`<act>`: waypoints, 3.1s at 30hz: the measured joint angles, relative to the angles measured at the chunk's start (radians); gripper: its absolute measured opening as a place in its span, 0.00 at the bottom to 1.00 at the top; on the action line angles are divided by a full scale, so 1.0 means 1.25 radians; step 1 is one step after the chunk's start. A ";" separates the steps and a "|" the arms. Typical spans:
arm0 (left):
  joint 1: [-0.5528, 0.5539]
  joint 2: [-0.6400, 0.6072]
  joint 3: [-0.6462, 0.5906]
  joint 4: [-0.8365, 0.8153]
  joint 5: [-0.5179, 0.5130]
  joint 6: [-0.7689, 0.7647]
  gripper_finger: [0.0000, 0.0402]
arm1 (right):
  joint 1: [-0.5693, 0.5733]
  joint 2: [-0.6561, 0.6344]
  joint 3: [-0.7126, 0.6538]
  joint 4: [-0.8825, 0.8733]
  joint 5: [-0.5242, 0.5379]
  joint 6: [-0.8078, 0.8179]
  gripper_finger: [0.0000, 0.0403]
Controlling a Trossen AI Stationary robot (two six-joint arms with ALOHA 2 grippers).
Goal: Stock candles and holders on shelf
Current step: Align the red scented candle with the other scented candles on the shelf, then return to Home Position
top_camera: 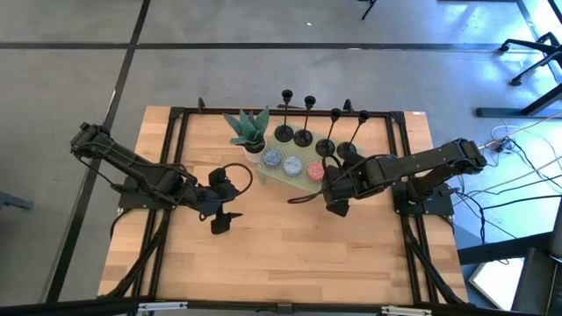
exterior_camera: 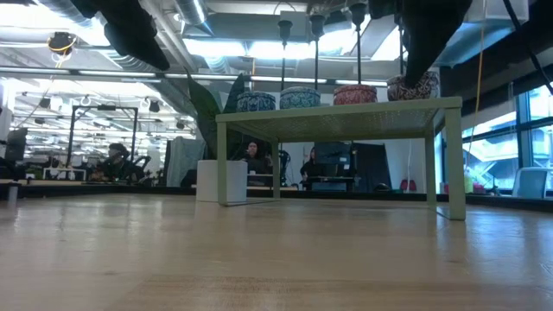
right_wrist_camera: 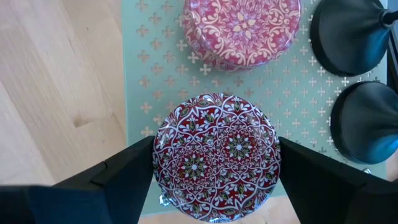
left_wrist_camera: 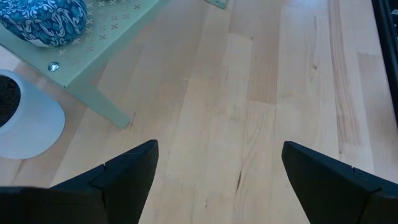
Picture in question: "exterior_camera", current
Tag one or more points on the person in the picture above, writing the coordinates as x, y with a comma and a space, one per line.
116, 166
310, 166
255, 162

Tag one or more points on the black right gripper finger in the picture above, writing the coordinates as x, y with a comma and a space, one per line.
425, 43

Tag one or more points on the red chair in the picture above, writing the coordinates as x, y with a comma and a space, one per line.
408, 185

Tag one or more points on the white office chair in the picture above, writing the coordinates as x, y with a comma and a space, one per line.
530, 181

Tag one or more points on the light blue candle tin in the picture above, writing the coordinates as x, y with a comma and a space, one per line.
299, 98

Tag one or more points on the dark computer monitor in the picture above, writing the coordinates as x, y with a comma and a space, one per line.
332, 153

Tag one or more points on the green perforated metal shelf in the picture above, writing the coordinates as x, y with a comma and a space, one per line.
337, 110

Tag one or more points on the black background robot arm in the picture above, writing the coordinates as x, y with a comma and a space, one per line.
284, 166

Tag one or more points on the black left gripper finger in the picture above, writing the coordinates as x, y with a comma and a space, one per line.
138, 43

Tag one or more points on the black metal stand frame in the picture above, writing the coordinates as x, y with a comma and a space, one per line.
103, 107

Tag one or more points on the black standing panel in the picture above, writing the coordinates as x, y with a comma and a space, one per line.
371, 168

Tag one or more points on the black computer monitor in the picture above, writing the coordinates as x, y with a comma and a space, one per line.
16, 144

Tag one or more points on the fluorescent ceiling light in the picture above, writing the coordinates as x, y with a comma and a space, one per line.
259, 49

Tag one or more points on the grey fabric covered chair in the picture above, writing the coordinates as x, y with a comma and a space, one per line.
183, 157

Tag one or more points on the brown patterned candle tin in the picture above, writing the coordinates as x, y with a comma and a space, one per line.
430, 87

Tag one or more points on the green plant in white pot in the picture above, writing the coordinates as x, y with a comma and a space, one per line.
207, 181

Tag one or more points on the dark background desk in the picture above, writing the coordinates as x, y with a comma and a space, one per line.
328, 185

